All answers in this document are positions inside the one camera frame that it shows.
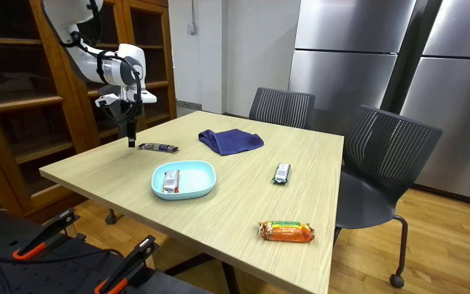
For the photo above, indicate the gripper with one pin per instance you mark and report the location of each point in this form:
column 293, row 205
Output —
column 121, row 111

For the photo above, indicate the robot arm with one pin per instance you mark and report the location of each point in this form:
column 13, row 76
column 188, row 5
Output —
column 84, row 61

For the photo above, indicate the dark snack bar packet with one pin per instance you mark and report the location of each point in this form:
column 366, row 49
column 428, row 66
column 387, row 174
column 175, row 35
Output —
column 158, row 147

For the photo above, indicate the silver and orange snack bar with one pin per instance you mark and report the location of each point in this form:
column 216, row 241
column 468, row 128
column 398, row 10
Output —
column 171, row 181

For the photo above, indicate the wooden glass door cabinet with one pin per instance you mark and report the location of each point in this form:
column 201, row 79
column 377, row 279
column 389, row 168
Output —
column 23, row 102

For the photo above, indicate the light blue plate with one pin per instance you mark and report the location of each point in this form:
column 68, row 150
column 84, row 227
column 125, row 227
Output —
column 196, row 181

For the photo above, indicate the dark blue cloth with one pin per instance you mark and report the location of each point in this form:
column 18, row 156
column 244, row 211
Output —
column 231, row 141

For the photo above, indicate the black and orange clamp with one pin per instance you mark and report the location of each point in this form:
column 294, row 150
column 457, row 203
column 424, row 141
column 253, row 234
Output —
column 131, row 261
column 45, row 236

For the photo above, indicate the dark grey mesh chair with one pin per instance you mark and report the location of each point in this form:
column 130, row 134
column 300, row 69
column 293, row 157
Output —
column 282, row 108
column 386, row 155

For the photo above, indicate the green and white snack packet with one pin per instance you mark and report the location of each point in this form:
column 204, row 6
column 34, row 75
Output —
column 282, row 173

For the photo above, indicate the orange cracker packet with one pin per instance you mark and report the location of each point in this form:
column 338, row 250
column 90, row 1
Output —
column 287, row 232

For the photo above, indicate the stainless steel refrigerator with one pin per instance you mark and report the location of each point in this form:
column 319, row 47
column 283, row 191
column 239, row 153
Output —
column 455, row 122
column 341, row 73

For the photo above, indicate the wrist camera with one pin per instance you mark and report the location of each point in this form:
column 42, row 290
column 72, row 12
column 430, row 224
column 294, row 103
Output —
column 107, row 100

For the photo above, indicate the wall switch plate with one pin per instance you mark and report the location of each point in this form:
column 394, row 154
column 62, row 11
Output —
column 192, row 28

